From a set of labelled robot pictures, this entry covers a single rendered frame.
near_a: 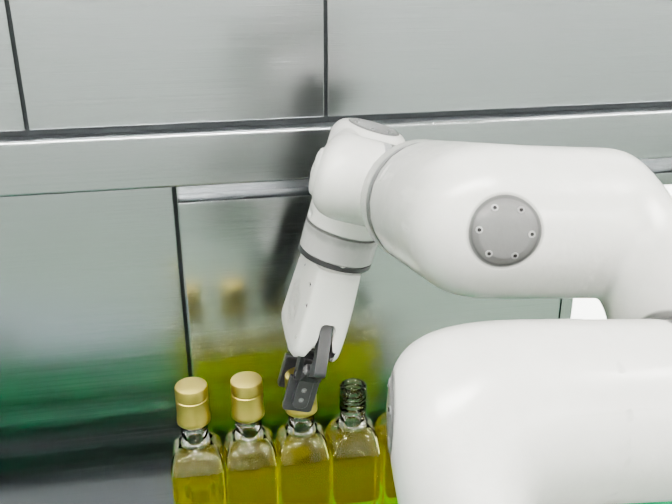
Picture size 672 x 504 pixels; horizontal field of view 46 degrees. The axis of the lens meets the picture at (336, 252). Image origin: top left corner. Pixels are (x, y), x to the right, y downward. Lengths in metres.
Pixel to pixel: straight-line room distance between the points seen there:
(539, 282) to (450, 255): 0.05
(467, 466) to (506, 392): 0.03
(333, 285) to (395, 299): 0.23
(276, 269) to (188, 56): 0.26
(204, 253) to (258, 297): 0.08
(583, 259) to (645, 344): 0.07
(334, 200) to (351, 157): 0.04
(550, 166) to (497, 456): 0.16
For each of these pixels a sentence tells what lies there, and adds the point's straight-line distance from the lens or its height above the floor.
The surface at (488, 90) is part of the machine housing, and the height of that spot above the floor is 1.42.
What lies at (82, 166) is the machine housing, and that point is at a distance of 0.88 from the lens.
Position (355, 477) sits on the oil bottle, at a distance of 0.90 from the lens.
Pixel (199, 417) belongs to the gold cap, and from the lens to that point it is 0.85.
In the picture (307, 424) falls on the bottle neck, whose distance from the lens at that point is 0.87.
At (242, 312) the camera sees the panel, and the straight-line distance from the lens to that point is 0.94.
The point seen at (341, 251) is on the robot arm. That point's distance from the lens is 0.75.
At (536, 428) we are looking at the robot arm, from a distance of 0.33.
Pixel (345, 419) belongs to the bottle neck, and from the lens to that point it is 0.88.
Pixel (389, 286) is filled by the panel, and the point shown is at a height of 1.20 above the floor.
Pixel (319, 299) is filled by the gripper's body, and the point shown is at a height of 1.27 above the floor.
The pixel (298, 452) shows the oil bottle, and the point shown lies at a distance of 0.87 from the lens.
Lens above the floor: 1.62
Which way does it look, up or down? 24 degrees down
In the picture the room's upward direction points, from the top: straight up
